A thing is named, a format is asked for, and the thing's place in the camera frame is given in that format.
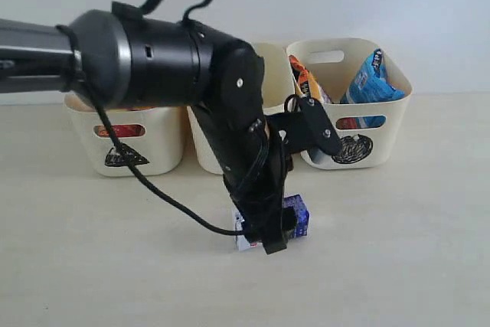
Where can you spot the white blue milk carton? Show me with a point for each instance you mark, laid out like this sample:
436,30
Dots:
300,230

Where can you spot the cream bin triangle mark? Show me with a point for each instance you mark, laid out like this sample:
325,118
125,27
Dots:
159,151

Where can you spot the cream bin circle mark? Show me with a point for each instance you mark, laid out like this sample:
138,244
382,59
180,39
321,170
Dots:
334,63

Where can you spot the yellow Lays chips can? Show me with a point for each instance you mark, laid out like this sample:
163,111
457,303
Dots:
123,130

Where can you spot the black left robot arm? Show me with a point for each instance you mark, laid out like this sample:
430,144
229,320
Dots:
111,61

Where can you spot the blue noodle packet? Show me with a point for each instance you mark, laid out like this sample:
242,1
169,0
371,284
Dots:
370,85

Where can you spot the orange noodle packet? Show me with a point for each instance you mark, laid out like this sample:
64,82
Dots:
305,82

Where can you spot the cream bin square mark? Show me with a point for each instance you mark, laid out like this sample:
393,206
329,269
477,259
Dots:
277,85

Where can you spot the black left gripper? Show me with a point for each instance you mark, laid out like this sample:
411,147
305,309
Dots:
244,140

